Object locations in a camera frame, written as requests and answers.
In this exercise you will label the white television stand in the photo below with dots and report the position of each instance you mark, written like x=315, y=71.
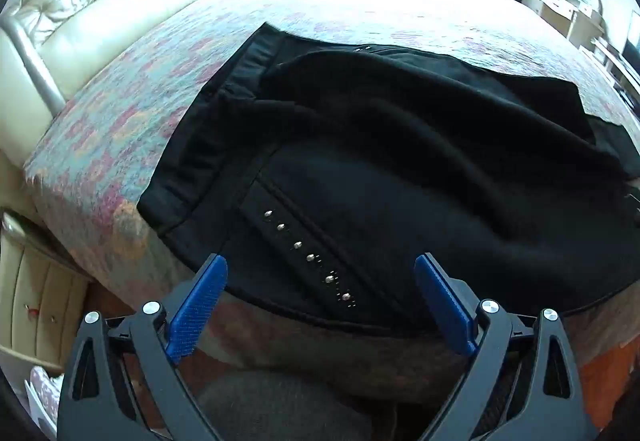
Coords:
x=612, y=58

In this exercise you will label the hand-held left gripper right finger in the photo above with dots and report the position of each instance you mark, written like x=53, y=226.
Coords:
x=445, y=306

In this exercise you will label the white dresser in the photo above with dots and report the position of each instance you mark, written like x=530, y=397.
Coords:
x=555, y=6

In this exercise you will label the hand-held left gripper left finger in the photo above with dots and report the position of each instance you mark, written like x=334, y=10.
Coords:
x=197, y=306

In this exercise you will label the cream tufted headboard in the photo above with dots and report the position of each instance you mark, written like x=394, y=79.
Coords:
x=100, y=6

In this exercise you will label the cream bedside cabinet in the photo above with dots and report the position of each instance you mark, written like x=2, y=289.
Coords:
x=40, y=291

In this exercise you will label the black television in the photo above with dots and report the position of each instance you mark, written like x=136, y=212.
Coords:
x=634, y=37

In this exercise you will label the black pants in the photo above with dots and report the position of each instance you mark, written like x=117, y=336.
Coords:
x=380, y=181

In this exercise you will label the floral knitted blanket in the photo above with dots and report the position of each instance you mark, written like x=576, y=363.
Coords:
x=125, y=121

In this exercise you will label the white patterned cloth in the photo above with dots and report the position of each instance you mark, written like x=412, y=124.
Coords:
x=44, y=393

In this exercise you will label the person's grey-clothed leg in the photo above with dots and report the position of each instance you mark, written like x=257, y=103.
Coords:
x=280, y=406

